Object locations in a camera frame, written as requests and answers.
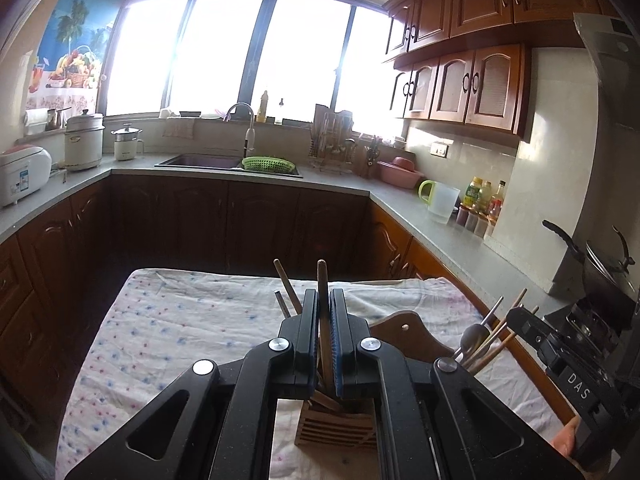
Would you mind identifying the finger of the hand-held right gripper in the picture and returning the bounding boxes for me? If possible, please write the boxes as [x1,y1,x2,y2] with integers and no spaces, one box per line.
[505,306,552,357]

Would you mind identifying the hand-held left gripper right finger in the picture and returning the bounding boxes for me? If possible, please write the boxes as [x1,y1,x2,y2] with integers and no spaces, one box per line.
[327,288,586,480]

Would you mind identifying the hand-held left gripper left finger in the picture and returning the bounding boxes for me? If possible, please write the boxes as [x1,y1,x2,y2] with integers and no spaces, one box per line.
[65,287,321,480]

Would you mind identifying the wooden utensil holder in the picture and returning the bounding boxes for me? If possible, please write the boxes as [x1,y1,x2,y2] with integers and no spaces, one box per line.
[292,310,453,448]

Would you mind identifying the person's right hand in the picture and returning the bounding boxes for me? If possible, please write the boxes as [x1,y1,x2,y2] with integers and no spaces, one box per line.
[552,417,582,461]

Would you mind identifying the gas stove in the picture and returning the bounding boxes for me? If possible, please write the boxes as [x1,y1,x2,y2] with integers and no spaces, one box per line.
[542,297,626,346]

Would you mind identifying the black wok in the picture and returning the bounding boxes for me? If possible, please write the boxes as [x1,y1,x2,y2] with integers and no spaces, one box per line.
[542,220,640,311]

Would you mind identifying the glass wok lid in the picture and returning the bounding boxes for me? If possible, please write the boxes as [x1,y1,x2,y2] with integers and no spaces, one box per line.
[582,226,640,306]

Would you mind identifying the red label sauce bottle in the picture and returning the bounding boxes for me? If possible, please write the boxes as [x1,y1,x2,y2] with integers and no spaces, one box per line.
[491,180,507,222]

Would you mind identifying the floral tablecloth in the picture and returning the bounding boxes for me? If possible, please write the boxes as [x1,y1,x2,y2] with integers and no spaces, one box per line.
[55,267,566,480]

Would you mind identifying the grey kitchen countertop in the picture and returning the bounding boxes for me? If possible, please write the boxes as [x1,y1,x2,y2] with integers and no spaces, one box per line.
[0,157,571,321]

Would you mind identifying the wooden base cabinets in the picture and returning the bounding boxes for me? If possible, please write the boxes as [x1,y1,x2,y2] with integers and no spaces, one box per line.
[0,175,481,441]

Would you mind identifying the pink plastic container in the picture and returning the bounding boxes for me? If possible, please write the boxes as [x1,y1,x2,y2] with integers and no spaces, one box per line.
[376,156,418,190]

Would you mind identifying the green plastic basket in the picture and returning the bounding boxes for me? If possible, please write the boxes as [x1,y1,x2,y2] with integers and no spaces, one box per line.
[241,156,296,176]

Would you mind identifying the knife block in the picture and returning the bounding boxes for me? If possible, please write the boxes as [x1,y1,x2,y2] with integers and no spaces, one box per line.
[352,137,381,178]

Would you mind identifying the metal dish rack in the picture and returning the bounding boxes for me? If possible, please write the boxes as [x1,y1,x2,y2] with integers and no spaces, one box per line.
[307,104,358,175]

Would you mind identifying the kitchen sink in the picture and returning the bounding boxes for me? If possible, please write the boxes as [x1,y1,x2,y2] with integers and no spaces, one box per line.
[155,152,306,180]

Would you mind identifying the chrome faucet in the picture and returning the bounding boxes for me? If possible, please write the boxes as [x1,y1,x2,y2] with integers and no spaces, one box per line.
[225,102,257,158]

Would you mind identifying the steel range hood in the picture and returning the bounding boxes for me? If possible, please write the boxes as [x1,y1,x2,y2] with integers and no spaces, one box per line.
[574,12,640,126]

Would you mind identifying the small white electric pot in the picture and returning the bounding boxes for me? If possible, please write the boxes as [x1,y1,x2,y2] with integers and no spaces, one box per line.
[111,124,146,162]

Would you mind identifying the white steamer pot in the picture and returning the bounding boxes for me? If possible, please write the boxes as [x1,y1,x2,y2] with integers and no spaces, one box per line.
[64,109,106,172]

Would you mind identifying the kitchen window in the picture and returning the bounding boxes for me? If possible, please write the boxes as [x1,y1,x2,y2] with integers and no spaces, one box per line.
[105,0,403,122]

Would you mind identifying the white rice cooker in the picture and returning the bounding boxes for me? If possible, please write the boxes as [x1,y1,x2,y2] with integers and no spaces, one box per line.
[0,145,53,208]

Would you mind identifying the paper towel roll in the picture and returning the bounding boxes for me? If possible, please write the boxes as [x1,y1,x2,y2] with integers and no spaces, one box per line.
[25,109,48,136]

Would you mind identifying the metal utensil handle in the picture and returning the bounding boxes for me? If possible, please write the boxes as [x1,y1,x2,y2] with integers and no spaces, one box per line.
[480,296,505,333]

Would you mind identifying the clear cup green handle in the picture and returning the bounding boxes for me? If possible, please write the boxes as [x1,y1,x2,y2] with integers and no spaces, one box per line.
[418,179,461,224]

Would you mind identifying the short wooden wall cabinets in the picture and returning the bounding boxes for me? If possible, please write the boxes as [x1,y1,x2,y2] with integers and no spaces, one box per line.
[392,42,533,141]

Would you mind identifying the tall wooden wall cabinets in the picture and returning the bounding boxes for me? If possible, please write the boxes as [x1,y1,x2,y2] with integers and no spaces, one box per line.
[384,0,640,56]

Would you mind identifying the fruit wall poster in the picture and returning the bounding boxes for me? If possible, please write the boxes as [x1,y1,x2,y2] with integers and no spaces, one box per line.
[27,0,123,111]

